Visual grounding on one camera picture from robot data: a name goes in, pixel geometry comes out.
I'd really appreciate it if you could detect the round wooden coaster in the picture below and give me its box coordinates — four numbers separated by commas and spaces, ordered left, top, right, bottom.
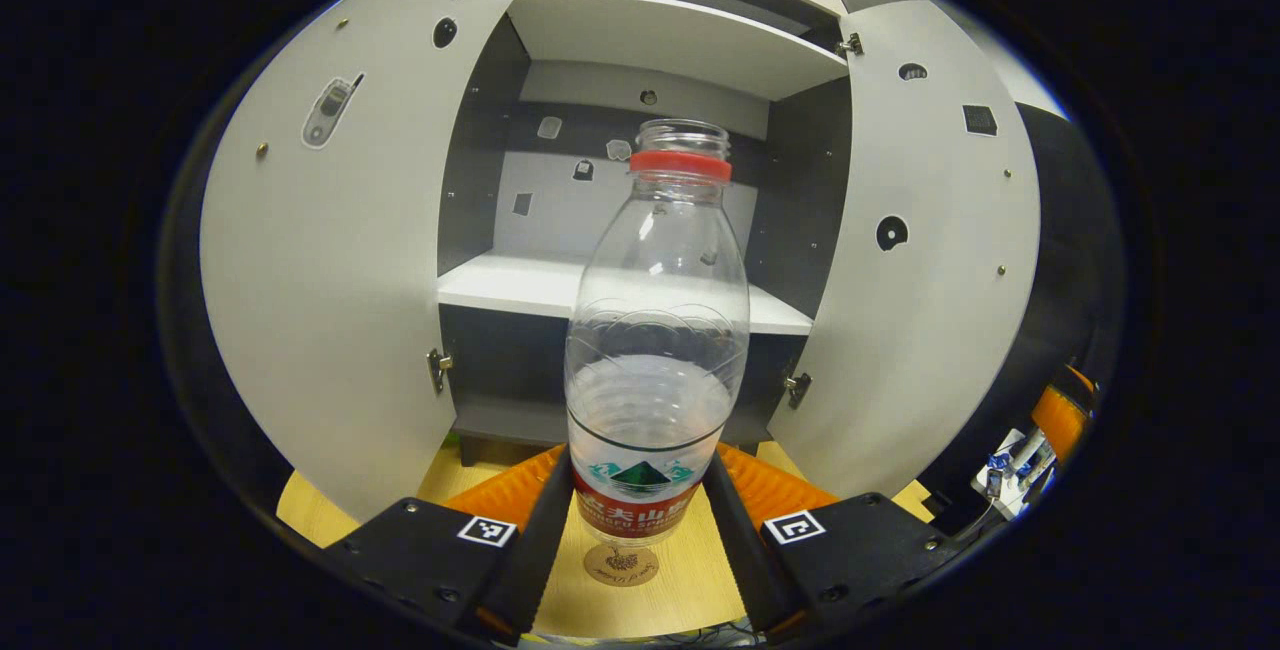
583, 540, 661, 588

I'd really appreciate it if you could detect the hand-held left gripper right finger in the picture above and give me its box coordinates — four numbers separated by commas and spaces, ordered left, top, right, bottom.
703, 442, 966, 643

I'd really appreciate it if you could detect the white cabinet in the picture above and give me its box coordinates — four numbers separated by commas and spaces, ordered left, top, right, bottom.
435, 0, 861, 468

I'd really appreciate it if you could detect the clear plastic water bottle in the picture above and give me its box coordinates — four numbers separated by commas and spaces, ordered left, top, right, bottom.
563, 118, 751, 543

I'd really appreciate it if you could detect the white cabinet door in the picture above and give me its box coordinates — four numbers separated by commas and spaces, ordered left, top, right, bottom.
200, 0, 551, 523
765, 0, 1043, 501

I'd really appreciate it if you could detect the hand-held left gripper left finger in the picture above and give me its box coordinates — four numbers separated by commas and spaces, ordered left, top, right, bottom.
320, 445, 573, 646

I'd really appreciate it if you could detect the white cabinet door, phone sticker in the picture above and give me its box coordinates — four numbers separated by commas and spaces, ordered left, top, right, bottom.
200, 0, 551, 523

